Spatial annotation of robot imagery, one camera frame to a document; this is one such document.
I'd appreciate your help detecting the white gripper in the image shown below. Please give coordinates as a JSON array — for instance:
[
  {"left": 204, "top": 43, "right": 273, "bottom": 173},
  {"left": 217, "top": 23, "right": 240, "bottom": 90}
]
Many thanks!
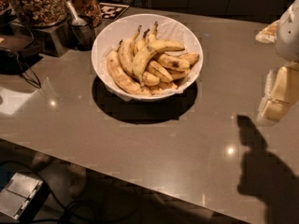
[{"left": 255, "top": 0, "right": 299, "bottom": 126}]

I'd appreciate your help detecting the curved yellow banana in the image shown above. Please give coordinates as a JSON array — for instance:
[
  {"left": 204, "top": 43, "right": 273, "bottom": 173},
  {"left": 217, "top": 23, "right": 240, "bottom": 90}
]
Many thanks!
[{"left": 133, "top": 39, "right": 185, "bottom": 85}]

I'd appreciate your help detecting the far right banana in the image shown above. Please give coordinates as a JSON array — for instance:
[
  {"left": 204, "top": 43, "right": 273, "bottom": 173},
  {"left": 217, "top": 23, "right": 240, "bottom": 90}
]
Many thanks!
[{"left": 179, "top": 52, "right": 200, "bottom": 64}]

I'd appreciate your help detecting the spotted right banana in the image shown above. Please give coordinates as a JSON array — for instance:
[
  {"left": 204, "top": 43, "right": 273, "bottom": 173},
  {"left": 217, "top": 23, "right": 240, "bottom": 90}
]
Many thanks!
[{"left": 154, "top": 53, "right": 191, "bottom": 71}]

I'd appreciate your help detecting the centre lower banana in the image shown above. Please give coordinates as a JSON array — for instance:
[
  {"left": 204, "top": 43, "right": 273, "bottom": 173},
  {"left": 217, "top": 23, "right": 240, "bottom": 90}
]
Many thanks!
[{"left": 146, "top": 61, "right": 173, "bottom": 83}]

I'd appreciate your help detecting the white bowl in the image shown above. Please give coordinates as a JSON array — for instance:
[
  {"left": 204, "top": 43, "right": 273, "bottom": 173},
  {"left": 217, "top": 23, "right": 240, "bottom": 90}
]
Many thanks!
[{"left": 92, "top": 14, "right": 203, "bottom": 102}]

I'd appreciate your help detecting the upright left banana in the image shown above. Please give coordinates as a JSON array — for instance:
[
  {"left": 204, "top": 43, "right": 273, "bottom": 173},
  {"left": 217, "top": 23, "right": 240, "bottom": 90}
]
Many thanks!
[{"left": 118, "top": 26, "right": 141, "bottom": 76}]

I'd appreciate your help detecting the long front left banana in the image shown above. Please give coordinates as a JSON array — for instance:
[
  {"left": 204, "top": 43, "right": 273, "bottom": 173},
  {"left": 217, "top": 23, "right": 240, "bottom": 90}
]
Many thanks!
[{"left": 107, "top": 50, "right": 151, "bottom": 96}]

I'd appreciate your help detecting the black white fiducial marker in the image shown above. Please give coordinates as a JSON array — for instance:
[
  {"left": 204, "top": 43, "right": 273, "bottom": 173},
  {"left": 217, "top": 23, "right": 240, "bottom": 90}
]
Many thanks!
[{"left": 100, "top": 2, "right": 129, "bottom": 21}]

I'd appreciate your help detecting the dark cup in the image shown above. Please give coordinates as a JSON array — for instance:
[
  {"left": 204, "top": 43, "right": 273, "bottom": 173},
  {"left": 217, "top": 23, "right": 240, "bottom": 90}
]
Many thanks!
[{"left": 67, "top": 16, "right": 95, "bottom": 51}]

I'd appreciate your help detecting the small glass granola jar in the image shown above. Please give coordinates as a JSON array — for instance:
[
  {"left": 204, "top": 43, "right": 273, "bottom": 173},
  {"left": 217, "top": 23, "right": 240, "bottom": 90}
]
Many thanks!
[{"left": 72, "top": 0, "right": 102, "bottom": 27}]

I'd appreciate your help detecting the white plastic spoon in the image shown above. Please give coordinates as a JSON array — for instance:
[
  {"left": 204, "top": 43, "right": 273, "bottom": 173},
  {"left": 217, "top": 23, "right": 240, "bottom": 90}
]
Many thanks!
[{"left": 64, "top": 0, "right": 87, "bottom": 26}]

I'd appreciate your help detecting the metal jar stand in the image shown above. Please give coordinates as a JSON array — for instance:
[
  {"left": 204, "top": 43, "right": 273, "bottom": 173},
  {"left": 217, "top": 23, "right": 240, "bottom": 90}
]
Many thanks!
[{"left": 10, "top": 20, "right": 73, "bottom": 57}]

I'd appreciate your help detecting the large glass nut jar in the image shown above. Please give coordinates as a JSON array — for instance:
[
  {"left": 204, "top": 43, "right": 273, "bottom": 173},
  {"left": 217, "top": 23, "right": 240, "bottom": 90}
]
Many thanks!
[{"left": 9, "top": 0, "right": 67, "bottom": 28}]

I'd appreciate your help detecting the grey metal box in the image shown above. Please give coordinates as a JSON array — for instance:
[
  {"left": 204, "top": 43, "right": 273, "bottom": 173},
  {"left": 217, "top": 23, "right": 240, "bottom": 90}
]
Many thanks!
[{"left": 0, "top": 173, "right": 44, "bottom": 221}]

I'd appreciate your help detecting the black floor cable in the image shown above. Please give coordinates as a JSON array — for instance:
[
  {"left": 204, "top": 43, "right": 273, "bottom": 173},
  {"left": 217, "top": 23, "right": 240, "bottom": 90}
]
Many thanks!
[{"left": 0, "top": 161, "right": 144, "bottom": 224}]

